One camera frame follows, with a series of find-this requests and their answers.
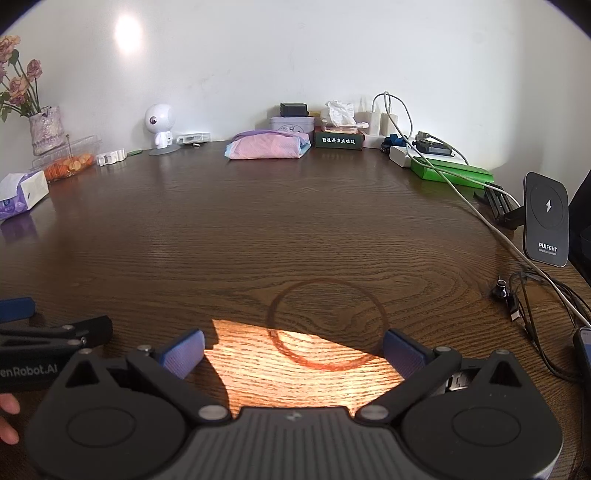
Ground black cable bundle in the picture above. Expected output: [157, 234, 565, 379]
[489, 270, 591, 380]

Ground pale tin box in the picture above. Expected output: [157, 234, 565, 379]
[269, 115, 316, 140]

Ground tissue box with white tissue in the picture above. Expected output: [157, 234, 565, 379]
[320, 100, 370, 138]

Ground black flat device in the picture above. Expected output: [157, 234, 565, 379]
[413, 131, 463, 158]

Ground pink and blue mesh garment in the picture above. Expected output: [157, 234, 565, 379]
[224, 128, 311, 161]

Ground white charging cable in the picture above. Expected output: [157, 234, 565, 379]
[371, 91, 591, 326]

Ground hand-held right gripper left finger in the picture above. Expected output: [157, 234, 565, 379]
[55, 328, 232, 424]

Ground dark handheld device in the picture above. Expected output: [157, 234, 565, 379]
[572, 326, 591, 371]

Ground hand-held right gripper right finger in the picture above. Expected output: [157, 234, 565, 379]
[355, 328, 537, 424]

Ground dark green labelled box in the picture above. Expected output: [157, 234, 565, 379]
[314, 128, 363, 151]

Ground green flat box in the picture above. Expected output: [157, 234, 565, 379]
[409, 155, 495, 188]

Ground black chair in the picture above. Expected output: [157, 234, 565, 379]
[566, 168, 591, 278]

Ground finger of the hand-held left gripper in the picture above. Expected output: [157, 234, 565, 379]
[0, 315, 114, 354]
[0, 297, 38, 325]

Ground phone holder stand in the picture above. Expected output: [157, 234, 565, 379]
[523, 171, 571, 269]

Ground white plastic clip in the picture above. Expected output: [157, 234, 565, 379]
[95, 147, 127, 167]

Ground white power bank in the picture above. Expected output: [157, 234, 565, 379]
[389, 145, 417, 169]

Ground purple tissue pack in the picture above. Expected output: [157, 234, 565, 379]
[0, 170, 51, 223]

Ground person's left hand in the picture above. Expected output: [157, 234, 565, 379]
[0, 394, 22, 445]

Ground white robot-shaped camera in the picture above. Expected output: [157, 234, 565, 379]
[144, 103, 179, 157]

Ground clear container of orange snacks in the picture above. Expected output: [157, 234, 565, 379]
[31, 135, 103, 184]

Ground dried pink flowers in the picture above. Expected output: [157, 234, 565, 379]
[0, 34, 45, 121]

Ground pale textured vase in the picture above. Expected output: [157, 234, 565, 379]
[28, 106, 66, 157]

